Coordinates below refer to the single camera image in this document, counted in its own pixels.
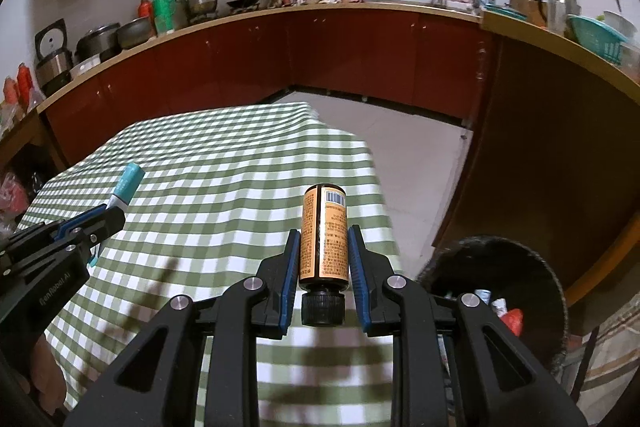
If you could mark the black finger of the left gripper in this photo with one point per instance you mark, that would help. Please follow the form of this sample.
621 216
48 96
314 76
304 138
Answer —
100 226

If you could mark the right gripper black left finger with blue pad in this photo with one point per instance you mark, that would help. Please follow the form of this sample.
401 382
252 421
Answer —
154 380

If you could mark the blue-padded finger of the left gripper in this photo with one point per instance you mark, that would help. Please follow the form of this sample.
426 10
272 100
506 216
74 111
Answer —
80 219

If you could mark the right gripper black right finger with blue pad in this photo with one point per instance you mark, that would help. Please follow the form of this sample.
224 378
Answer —
455 362

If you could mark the teal white tube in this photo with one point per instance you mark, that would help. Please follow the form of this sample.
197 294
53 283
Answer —
124 191

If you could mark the orange bottle black cap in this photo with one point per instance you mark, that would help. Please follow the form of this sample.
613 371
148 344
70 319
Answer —
323 256

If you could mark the red plastic bag ball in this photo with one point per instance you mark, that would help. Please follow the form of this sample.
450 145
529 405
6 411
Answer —
514 320

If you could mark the black trash bin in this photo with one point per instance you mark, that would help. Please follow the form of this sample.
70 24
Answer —
513 272

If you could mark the pink plastic bag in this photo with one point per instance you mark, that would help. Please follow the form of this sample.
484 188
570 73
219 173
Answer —
13 197

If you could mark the striped fabric cover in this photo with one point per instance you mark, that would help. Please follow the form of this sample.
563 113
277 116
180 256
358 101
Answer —
599 366

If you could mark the green checked tablecloth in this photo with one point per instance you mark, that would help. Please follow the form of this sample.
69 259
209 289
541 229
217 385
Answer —
222 189

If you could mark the orange detergent bottle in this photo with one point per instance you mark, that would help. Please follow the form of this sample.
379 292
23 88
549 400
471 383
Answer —
24 84

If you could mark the rice cooker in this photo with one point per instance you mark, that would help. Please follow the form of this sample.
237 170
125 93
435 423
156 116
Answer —
54 60

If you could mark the dark cooking pot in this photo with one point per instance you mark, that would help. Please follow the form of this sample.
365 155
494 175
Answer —
102 41

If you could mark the grey wok bowl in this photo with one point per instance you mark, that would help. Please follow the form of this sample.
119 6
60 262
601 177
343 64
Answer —
134 33

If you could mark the red thermos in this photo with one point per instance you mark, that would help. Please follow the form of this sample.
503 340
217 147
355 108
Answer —
145 9

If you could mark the red lower cabinets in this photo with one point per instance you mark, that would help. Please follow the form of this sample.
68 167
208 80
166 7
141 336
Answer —
554 159

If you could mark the green thermos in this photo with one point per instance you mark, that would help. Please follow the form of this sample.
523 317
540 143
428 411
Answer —
163 16

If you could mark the black frying pan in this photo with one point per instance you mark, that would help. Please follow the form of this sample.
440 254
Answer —
243 5

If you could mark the teal plastic basket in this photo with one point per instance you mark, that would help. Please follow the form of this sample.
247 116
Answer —
598 38

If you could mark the steel kettle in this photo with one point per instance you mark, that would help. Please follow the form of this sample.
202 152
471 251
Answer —
555 13

